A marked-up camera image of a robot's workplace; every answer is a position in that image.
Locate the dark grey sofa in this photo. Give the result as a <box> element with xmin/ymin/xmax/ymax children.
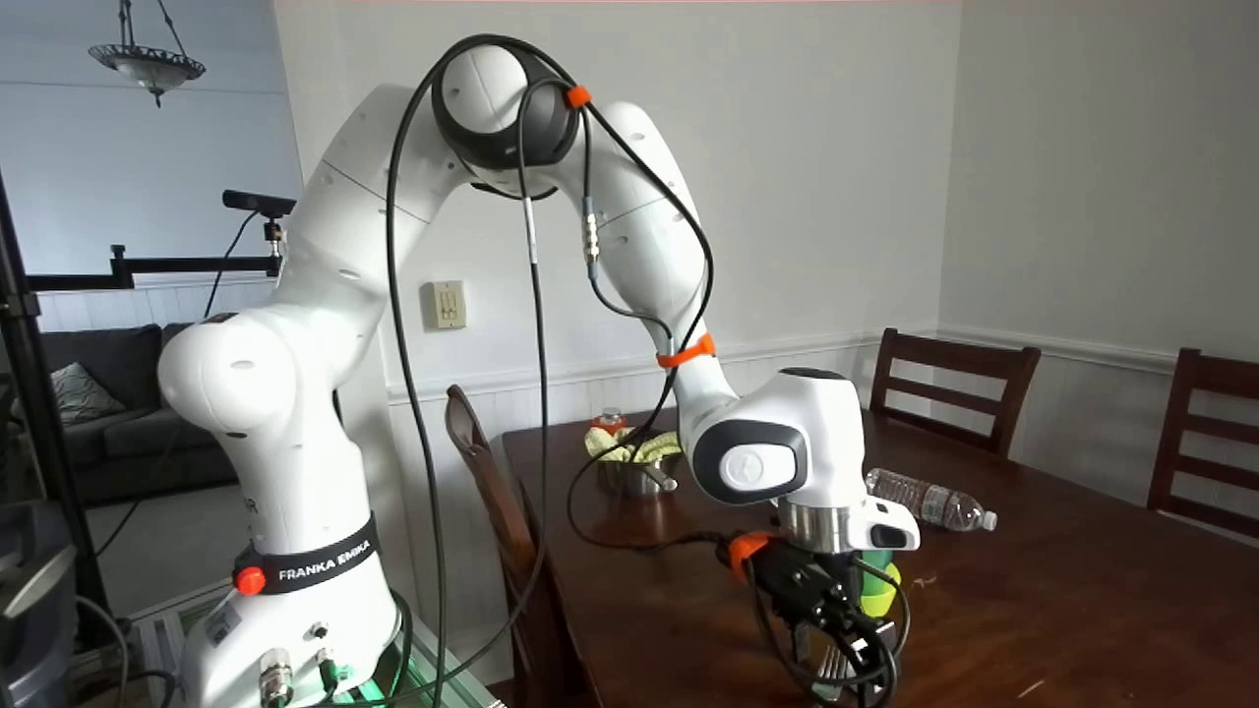
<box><xmin>36</xmin><ymin>318</ymin><xmax>238</xmax><ymax>509</ymax></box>

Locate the black tripod stand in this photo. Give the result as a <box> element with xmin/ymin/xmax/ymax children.
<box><xmin>0</xmin><ymin>175</ymin><xmax>111</xmax><ymax>661</ymax></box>

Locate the black horizontal boom bar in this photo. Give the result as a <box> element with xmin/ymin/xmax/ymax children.
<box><xmin>22</xmin><ymin>239</ymin><xmax>287</xmax><ymax>295</ymax></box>

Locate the green robot mounting platform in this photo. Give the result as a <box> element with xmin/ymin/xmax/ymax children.
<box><xmin>310</xmin><ymin>624</ymin><xmax>503</xmax><ymax>708</ymax></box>

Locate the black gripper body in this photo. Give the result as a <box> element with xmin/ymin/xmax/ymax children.
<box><xmin>746</xmin><ymin>539</ymin><xmax>874</xmax><ymax>621</ymax></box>

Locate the yellow-green plastic bowl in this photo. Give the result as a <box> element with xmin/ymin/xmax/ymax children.
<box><xmin>859</xmin><ymin>555</ymin><xmax>907</xmax><ymax>621</ymax></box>

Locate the grey sofa pillow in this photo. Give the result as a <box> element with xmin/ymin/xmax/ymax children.
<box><xmin>45</xmin><ymin>360</ymin><xmax>132</xmax><ymax>430</ymax></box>

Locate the brown curved-back wooden chair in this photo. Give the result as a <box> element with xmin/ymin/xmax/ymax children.
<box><xmin>440</xmin><ymin>382</ymin><xmax>566</xmax><ymax>708</ymax></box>

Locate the black camera on stand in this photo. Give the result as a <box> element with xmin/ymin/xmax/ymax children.
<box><xmin>217</xmin><ymin>184</ymin><xmax>299</xmax><ymax>247</ymax></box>

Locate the yellow toy on table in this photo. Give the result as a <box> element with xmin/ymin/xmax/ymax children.
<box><xmin>582</xmin><ymin>413</ymin><xmax>685</xmax><ymax>474</ymax></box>

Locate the hanging ceiling chandelier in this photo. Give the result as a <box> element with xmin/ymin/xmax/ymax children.
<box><xmin>85</xmin><ymin>0</ymin><xmax>208</xmax><ymax>109</ymax></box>

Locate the beige wall switch plate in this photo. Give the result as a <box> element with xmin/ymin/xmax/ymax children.
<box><xmin>422</xmin><ymin>274</ymin><xmax>470</xmax><ymax>336</ymax></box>

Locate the straight black hanging cable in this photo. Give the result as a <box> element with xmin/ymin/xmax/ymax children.
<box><xmin>516</xmin><ymin>130</ymin><xmax>553</xmax><ymax>581</ymax></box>

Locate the long black looping cable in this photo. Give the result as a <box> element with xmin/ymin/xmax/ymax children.
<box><xmin>380</xmin><ymin>33</ymin><xmax>528</xmax><ymax>708</ymax></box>

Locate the black forearm gripper cable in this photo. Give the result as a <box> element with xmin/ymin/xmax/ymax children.
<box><xmin>564</xmin><ymin>91</ymin><xmax>914</xmax><ymax>708</ymax></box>

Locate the orange gripper cable bracket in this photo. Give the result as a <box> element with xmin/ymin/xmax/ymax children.
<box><xmin>724</xmin><ymin>526</ymin><xmax>773</xmax><ymax>581</ymax></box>

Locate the dark slatted wooden chair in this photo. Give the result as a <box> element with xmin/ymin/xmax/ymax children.
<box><xmin>1143</xmin><ymin>347</ymin><xmax>1259</xmax><ymax>543</ymax></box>
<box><xmin>865</xmin><ymin>326</ymin><xmax>1044</xmax><ymax>459</ymax></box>

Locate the clear plastic water bottle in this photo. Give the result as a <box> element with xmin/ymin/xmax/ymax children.
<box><xmin>869</xmin><ymin>465</ymin><xmax>1003</xmax><ymax>539</ymax></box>

